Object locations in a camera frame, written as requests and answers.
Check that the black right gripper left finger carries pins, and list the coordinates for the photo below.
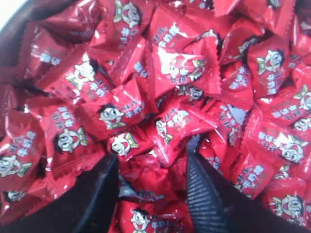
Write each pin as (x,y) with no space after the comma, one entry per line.
(87,208)

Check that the red wrapped candy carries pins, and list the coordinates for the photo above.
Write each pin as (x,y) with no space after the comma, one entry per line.
(197,65)
(125,106)

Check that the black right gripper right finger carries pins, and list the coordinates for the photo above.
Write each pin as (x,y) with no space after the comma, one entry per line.
(215,206)

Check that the steel bowl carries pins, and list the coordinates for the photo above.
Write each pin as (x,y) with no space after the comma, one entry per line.
(14,15)

